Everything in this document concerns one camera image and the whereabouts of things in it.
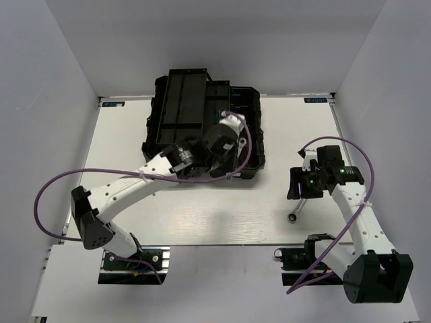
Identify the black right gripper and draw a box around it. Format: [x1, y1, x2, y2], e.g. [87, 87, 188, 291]
[287, 166, 327, 200]

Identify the large silver ratchet wrench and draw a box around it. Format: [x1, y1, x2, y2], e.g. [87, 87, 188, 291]
[287, 199, 307, 223]

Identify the black plastic toolbox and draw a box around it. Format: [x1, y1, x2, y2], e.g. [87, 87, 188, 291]
[141, 69, 265, 179]

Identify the small silver ratchet wrench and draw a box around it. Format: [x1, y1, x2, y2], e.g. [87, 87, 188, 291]
[238, 137, 247, 150]

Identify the small green stubby screwdriver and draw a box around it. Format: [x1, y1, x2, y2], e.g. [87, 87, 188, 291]
[215, 111, 223, 123]

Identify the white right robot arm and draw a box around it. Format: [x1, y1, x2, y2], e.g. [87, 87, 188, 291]
[287, 145, 413, 303]

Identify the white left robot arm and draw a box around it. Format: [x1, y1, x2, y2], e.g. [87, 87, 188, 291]
[71, 122, 243, 268]

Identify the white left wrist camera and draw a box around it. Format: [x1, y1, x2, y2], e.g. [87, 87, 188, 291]
[219, 111, 245, 136]

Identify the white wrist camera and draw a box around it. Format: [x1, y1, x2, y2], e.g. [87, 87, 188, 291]
[298, 149, 317, 171]
[219, 111, 245, 136]

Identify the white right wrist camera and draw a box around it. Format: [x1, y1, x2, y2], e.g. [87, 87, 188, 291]
[298, 149, 317, 171]

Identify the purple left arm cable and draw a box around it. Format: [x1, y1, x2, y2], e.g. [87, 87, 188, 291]
[34, 113, 252, 283]

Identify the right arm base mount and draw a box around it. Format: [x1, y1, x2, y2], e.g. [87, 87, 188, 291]
[273, 248, 342, 287]

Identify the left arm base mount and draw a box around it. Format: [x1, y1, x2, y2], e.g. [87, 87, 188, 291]
[98, 246, 170, 285]

